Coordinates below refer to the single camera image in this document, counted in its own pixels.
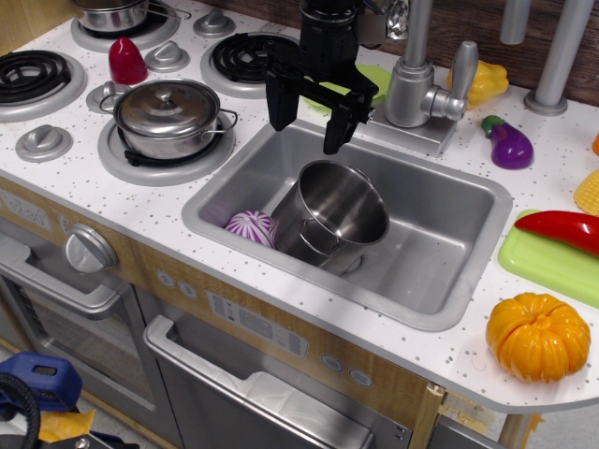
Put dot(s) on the lidded steel pot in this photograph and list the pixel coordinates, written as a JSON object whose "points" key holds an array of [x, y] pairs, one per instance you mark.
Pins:
{"points": [[169, 119]]}

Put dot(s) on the silver stove knob middle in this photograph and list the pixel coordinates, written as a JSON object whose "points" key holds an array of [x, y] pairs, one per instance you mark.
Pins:
{"points": [[167, 58]]}

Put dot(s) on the grey oven door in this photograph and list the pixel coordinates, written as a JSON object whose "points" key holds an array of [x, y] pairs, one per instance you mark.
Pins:
{"points": [[91, 320]]}

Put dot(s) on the silver stove knob hidden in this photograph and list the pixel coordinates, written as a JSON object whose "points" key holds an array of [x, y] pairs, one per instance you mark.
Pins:
{"points": [[105, 93]]}

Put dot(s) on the orange toy pumpkin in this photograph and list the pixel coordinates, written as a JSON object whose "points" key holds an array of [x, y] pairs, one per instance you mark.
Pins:
{"points": [[538, 338]]}

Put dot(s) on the silver stove knob front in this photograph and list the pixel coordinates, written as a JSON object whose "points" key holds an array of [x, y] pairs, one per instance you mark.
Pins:
{"points": [[43, 144]]}

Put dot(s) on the green cutting board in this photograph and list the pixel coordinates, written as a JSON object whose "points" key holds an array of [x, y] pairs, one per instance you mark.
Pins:
{"points": [[550, 263]]}

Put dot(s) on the red toy chili pepper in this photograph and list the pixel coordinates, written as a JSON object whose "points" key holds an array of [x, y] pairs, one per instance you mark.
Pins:
{"points": [[576, 229]]}

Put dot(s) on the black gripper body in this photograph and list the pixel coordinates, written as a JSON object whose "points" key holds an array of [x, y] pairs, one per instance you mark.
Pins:
{"points": [[327, 51]]}

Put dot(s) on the grey post short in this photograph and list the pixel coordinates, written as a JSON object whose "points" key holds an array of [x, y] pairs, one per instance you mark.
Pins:
{"points": [[515, 21]]}

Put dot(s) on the grey post right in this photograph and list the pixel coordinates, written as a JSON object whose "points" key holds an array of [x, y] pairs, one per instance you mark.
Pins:
{"points": [[548, 99]]}

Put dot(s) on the red toy pepper tip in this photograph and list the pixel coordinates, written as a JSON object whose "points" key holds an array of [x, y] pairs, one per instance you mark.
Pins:
{"points": [[127, 66]]}

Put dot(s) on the silver oven dial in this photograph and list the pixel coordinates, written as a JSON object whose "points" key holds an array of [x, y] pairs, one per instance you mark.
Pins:
{"points": [[87, 251]]}

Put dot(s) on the purple toy eggplant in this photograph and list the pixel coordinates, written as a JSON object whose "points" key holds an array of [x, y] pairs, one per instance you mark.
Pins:
{"points": [[510, 148]]}

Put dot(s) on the yellow toy corn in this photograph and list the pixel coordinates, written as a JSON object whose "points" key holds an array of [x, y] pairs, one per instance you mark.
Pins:
{"points": [[586, 196]]}

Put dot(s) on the silver stove knob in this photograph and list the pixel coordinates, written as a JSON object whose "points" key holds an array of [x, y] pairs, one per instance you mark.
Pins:
{"points": [[43, 144], [167, 58], [215, 24]]}

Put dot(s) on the grey dishwasher door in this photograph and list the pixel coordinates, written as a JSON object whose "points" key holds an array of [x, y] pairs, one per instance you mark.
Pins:
{"points": [[226, 394]]}

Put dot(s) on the tall steel pot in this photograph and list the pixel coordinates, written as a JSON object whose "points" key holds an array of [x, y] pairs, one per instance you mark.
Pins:
{"points": [[330, 217]]}

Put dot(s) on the silver toy faucet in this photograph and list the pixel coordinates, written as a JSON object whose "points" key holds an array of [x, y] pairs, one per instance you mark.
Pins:
{"points": [[416, 113]]}

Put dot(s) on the black left coil burner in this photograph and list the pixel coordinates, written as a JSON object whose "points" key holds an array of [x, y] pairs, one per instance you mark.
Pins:
{"points": [[28, 75]]}

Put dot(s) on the purple white toy onion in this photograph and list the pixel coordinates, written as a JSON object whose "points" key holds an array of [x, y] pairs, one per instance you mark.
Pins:
{"points": [[254, 225]]}

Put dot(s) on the black rear coil burner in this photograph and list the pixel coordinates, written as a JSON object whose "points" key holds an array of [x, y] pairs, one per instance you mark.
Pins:
{"points": [[242, 58]]}

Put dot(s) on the grey sink basin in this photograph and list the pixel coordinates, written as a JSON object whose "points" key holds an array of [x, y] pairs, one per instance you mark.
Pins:
{"points": [[395, 233]]}

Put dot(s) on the yellow toy bell pepper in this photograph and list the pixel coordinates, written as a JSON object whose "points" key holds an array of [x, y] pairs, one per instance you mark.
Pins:
{"points": [[490, 81]]}

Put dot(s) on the silver stove knob rear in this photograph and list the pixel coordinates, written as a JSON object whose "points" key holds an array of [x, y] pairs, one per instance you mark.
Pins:
{"points": [[215, 24]]}

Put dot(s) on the steel pot at back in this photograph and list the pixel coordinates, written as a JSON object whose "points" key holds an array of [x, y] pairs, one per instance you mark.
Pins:
{"points": [[121, 15]]}

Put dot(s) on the black coil burner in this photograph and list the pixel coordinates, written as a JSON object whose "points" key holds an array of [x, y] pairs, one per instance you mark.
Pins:
{"points": [[28, 75], [242, 58]]}

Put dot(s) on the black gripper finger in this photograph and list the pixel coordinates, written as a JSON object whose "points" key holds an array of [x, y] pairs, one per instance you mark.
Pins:
{"points": [[282, 99], [344, 119]]}

